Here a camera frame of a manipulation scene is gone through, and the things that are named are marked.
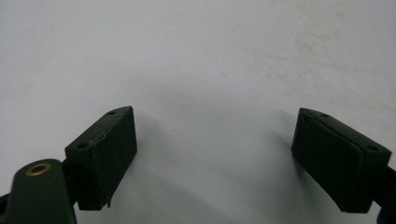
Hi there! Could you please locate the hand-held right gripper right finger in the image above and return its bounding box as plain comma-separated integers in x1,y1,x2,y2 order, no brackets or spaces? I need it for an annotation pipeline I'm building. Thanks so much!
290,107,393,215

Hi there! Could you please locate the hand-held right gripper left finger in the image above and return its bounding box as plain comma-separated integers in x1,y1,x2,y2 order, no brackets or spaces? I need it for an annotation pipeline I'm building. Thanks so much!
64,105,138,211

